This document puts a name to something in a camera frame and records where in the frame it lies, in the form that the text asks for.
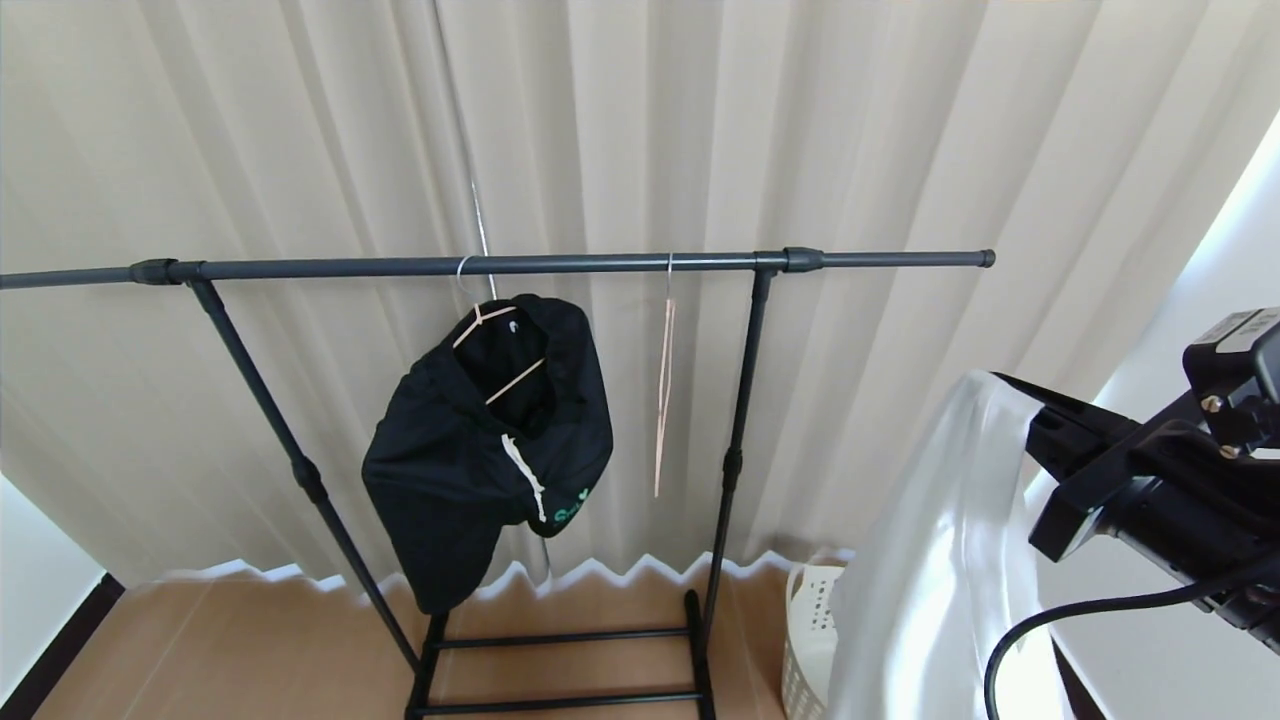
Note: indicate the pink clothes hanger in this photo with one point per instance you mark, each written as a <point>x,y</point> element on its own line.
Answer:
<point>664,400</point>
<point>515,380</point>

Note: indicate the white laundry basket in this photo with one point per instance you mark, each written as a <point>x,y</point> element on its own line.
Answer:
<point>805,640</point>

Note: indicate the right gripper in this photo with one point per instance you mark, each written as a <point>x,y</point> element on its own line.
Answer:
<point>1170,510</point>

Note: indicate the white garment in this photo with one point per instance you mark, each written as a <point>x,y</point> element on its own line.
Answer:
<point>930,600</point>

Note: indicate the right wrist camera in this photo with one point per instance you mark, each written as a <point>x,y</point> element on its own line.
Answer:
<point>1245,360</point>

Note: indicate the black clothes rack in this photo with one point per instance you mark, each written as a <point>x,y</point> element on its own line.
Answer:
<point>400,267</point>

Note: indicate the beige curtain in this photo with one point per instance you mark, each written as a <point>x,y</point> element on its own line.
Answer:
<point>300,120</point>

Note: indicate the black shorts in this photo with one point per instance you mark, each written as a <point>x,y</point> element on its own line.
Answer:
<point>450,480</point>

